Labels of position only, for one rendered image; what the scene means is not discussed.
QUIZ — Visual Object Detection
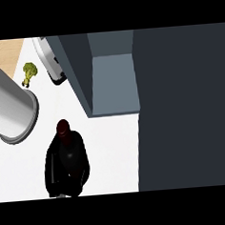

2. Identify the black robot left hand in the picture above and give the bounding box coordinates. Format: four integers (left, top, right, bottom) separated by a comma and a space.
41, 129, 93, 200

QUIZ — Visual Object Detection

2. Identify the dark red wine bottle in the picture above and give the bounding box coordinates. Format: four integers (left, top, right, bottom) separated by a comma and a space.
54, 116, 88, 181

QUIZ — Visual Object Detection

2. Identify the dark grey cabinet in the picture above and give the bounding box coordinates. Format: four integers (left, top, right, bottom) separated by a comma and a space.
46, 30, 141, 122

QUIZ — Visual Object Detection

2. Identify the dark grey cabinet door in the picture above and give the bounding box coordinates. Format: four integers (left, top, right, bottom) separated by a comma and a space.
125, 22, 225, 193

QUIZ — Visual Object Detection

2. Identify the green broccoli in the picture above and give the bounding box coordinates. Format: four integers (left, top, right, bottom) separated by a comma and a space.
20, 61, 40, 89

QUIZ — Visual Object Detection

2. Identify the white and black appliance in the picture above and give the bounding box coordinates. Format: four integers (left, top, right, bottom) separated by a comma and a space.
31, 35, 69, 88

